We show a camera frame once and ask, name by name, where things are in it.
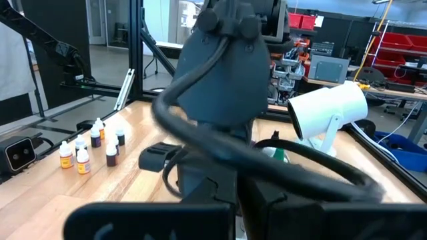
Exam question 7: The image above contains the white lamp cable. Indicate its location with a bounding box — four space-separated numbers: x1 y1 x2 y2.
350 121 400 164

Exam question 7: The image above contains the red storage bin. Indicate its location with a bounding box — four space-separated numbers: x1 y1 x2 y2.
301 15 316 31
287 13 303 29

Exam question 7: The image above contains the blue storage bin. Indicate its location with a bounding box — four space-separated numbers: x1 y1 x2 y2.
373 130 427 174

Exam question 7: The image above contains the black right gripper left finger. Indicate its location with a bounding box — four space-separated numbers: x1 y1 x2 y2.
63 152 238 240

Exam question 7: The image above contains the yellow hanging cable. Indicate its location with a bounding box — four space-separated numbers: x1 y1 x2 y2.
352 0 394 89

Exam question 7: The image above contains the silver aluminium bar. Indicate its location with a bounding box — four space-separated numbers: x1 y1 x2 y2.
113 68 136 111

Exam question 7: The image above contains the small dark red dropper bottle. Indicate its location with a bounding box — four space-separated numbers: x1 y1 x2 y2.
105 143 119 167

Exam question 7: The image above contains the small dark green dropper bottle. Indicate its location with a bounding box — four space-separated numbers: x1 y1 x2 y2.
74 133 88 156

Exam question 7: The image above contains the small purple dropper bottle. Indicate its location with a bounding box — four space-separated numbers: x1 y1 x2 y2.
89 123 102 149

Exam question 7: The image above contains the wooden workbench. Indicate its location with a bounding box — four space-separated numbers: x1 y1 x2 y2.
302 75 427 144

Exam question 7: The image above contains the black articulated stand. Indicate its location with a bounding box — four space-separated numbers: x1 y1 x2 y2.
0 5 93 84

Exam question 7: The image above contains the shelf rack with parts bins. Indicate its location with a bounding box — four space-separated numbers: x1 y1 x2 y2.
266 33 313 104

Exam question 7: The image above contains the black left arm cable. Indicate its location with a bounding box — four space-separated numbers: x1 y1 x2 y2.
151 36 384 205

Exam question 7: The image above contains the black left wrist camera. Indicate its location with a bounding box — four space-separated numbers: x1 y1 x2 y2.
176 159 238 201

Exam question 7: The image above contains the wire rack with red bins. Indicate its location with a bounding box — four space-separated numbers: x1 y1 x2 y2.
365 19 427 87

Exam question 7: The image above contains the black table-level camera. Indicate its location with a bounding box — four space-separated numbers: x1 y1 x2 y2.
0 135 44 177

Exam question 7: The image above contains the grey electronics enclosure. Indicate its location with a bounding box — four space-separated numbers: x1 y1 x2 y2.
307 54 350 84

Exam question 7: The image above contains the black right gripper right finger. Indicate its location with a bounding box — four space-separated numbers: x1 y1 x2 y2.
237 150 427 240

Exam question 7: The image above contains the black partition panel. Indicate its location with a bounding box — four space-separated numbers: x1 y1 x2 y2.
19 0 93 111

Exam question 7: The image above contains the large green-capped food colouring bottle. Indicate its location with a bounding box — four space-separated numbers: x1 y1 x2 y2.
263 146 290 164

